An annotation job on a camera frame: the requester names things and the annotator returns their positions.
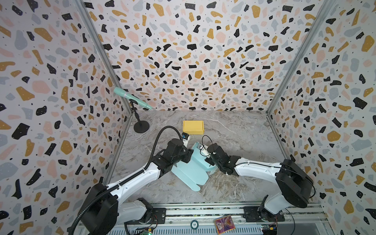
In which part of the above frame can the light blue paper box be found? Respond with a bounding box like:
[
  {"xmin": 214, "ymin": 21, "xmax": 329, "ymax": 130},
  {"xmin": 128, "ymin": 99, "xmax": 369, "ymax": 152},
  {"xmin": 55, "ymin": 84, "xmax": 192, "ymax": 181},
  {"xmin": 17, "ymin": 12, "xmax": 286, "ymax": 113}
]
[{"xmin": 171, "ymin": 142, "xmax": 218, "ymax": 192}]

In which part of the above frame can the yellow paper box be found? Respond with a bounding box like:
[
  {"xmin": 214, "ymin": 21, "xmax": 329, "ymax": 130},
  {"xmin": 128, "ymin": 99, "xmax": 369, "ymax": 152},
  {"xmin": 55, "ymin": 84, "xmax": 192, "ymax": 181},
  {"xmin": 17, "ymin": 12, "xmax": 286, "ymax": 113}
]
[{"xmin": 183, "ymin": 120, "xmax": 205, "ymax": 135}]

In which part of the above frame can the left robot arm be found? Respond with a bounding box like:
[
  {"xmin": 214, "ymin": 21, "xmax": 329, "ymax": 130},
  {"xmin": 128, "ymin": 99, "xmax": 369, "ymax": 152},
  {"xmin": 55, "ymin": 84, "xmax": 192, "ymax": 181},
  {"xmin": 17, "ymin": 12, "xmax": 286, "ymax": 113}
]
[{"xmin": 69, "ymin": 139, "xmax": 194, "ymax": 235}]

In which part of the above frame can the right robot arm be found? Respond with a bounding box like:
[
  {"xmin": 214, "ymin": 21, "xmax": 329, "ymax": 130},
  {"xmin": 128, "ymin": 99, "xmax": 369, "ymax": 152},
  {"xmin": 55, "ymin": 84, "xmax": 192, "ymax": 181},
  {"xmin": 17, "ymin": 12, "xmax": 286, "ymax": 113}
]
[{"xmin": 207, "ymin": 144, "xmax": 314, "ymax": 217}]

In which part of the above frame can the black microphone stand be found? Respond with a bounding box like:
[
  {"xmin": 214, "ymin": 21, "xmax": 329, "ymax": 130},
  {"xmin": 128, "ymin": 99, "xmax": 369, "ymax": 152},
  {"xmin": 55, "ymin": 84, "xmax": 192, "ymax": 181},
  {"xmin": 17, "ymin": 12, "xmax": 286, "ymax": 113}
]
[{"xmin": 129, "ymin": 99, "xmax": 150, "ymax": 134}]

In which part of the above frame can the colourful card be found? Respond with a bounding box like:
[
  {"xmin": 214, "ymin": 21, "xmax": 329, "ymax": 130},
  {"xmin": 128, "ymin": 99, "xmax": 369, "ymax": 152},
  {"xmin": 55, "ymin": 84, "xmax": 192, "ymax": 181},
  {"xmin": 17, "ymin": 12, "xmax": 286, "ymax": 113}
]
[{"xmin": 214, "ymin": 215, "xmax": 236, "ymax": 235}]

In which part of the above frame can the round teal sticker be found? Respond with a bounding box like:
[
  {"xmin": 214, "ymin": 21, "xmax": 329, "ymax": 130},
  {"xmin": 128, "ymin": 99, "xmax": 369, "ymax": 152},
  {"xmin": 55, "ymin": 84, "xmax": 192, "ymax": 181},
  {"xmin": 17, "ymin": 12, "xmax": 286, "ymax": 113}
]
[{"xmin": 190, "ymin": 220, "xmax": 199, "ymax": 230}]

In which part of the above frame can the mint green microphone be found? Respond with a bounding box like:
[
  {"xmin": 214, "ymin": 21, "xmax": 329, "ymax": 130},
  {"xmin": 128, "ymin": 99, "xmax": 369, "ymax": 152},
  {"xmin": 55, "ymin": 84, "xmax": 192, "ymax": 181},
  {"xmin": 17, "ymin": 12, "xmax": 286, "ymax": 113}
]
[{"xmin": 114, "ymin": 87, "xmax": 153, "ymax": 110}]

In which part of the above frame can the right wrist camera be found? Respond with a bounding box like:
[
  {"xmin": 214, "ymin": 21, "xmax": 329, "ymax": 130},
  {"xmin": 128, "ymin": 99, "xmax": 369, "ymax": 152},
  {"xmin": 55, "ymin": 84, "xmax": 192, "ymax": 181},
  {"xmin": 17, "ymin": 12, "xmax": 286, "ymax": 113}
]
[{"xmin": 197, "ymin": 143, "xmax": 210, "ymax": 157}]

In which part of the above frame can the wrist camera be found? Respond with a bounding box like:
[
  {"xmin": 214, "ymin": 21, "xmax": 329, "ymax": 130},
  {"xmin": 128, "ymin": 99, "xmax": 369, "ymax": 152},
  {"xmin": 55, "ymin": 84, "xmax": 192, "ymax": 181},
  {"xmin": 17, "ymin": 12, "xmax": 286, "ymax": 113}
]
[
  {"xmin": 197, "ymin": 143, "xmax": 210, "ymax": 157},
  {"xmin": 181, "ymin": 132, "xmax": 191, "ymax": 147}
]

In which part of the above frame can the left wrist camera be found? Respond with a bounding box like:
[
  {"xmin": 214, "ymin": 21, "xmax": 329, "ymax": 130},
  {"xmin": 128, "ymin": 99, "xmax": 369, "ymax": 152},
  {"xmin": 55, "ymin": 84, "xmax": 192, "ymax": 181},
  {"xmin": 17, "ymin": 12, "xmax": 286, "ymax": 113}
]
[{"xmin": 181, "ymin": 132, "xmax": 191, "ymax": 147}]

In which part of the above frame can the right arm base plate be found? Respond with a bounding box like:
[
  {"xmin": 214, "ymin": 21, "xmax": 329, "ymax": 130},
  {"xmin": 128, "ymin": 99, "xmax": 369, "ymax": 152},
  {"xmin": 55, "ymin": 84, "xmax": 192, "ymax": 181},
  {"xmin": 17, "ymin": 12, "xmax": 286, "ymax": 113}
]
[{"xmin": 243, "ymin": 206, "xmax": 285, "ymax": 222}]

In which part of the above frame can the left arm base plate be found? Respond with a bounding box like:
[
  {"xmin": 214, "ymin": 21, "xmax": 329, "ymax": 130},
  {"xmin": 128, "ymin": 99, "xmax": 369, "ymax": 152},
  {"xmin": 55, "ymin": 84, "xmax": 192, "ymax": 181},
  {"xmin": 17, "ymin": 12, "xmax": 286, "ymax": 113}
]
[{"xmin": 127, "ymin": 208, "xmax": 166, "ymax": 226}]

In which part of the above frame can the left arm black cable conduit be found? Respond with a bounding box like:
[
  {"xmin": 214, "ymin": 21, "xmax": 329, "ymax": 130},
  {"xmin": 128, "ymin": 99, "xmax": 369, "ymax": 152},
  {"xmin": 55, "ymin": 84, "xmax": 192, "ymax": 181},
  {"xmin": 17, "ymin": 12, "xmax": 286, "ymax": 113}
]
[{"xmin": 68, "ymin": 125, "xmax": 183, "ymax": 235}]

